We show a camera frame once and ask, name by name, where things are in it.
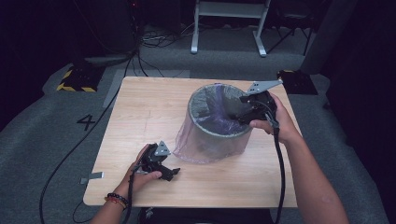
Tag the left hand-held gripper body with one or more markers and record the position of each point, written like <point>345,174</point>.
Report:
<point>152,161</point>

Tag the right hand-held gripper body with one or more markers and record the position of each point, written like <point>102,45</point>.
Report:
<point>261,105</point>

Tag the purple plastic bag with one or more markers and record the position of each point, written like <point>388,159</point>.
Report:
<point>221,124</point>

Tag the green plastic bucket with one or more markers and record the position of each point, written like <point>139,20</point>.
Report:
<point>211,144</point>

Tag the person's left hand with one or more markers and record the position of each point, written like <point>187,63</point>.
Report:
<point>135,182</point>

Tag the person's right hand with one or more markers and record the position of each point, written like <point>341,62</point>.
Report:
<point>285,127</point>

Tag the yellow black striped base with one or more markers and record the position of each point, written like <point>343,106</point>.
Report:
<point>79,81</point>
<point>297,84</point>

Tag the grey tape piece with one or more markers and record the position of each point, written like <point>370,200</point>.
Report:
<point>93,176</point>

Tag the black tripod legs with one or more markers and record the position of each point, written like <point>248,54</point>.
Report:
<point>292,31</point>

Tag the grey column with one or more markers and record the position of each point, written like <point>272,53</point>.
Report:
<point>327,37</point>

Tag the white metal stand frame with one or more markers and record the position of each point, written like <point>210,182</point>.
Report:
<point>230,9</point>

